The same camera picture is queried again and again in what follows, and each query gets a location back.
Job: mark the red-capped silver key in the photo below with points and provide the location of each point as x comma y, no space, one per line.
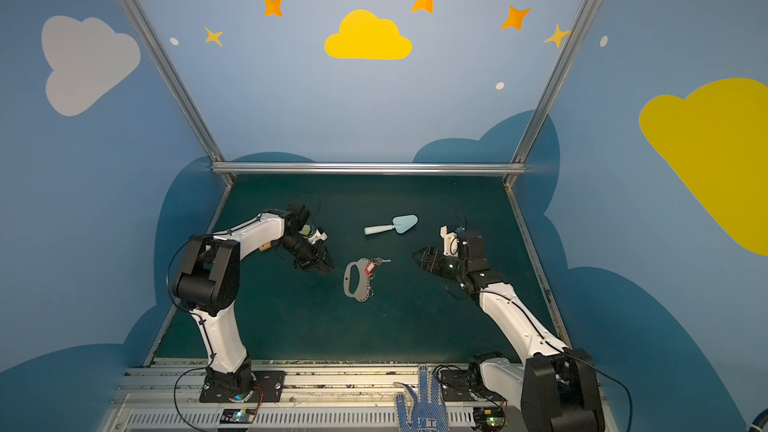
373,263

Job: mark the right circuit board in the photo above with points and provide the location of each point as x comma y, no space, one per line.
489,419

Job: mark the blue dotted glove left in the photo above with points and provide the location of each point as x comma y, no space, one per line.
421,409

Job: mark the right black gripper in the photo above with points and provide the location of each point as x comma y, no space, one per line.
437,260

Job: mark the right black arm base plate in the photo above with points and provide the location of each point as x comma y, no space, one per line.
459,385

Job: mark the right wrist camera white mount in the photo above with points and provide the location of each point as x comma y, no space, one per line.
450,237

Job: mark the aluminium frame rear bar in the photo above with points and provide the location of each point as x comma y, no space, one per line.
421,169

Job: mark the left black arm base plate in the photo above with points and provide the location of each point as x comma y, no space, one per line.
250,387

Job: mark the aluminium frame post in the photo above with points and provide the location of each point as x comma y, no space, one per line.
145,30
580,26

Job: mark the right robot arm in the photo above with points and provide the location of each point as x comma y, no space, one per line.
555,387

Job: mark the aluminium frame left post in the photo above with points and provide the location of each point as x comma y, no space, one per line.
145,30

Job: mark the aluminium frame right post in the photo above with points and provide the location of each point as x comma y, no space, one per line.
580,26

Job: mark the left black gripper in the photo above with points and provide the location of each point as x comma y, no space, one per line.
313,254

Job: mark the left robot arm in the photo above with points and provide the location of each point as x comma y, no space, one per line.
208,280

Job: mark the circuit board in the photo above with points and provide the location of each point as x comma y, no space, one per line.
489,419
237,416

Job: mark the left circuit board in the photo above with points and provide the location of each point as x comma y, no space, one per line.
237,416

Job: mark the light blue toy shovel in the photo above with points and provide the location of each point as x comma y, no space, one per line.
399,224

